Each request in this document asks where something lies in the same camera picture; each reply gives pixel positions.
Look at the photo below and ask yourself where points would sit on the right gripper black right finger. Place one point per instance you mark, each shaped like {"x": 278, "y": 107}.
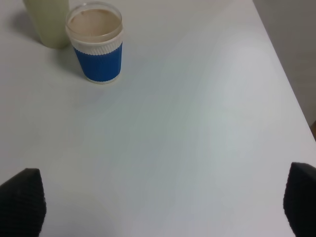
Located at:
{"x": 299, "y": 201}

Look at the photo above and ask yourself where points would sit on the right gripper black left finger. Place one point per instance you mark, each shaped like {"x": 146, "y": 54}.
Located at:
{"x": 22, "y": 204}

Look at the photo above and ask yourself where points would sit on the blue sleeved clear cup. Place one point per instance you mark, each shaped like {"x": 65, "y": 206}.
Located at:
{"x": 95, "y": 30}

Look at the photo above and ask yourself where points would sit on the pale green plastic cup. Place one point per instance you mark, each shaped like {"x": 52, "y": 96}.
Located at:
{"x": 48, "y": 18}

